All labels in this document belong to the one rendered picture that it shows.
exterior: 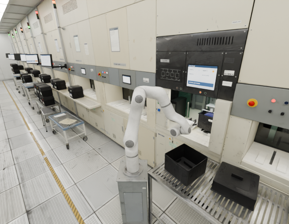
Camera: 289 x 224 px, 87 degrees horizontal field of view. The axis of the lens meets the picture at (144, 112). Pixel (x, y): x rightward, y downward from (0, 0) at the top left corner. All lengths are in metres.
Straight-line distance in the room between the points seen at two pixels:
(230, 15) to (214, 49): 0.25
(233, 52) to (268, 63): 0.25
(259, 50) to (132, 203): 1.67
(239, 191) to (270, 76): 0.86
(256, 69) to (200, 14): 0.64
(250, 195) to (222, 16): 1.34
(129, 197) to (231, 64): 1.47
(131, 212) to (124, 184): 0.38
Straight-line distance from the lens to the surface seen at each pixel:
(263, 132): 2.02
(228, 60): 1.46
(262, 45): 1.42
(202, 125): 1.92
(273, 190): 1.71
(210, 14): 1.55
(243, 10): 1.47
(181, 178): 1.45
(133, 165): 1.46
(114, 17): 2.48
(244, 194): 1.42
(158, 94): 1.15
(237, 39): 1.45
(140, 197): 1.63
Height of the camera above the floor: 1.84
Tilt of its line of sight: 23 degrees down
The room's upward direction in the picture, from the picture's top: 2 degrees counter-clockwise
